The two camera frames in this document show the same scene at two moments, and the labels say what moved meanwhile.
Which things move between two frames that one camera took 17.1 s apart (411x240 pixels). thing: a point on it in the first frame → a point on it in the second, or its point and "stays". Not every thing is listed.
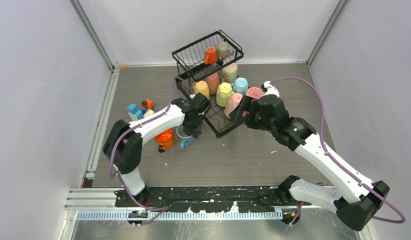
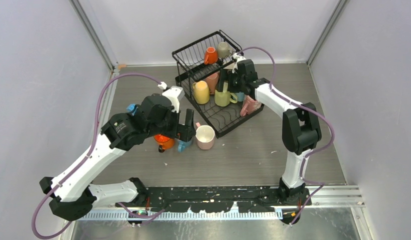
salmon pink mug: [213, 81] stays
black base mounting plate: [204, 199] stays
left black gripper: [195, 132] → [189, 130]
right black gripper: [245, 104] → [223, 76]
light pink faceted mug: [232, 102] → [205, 135]
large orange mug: [165, 139] stays
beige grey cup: [223, 50] stays
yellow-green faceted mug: [224, 91] stays
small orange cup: [211, 55] stays
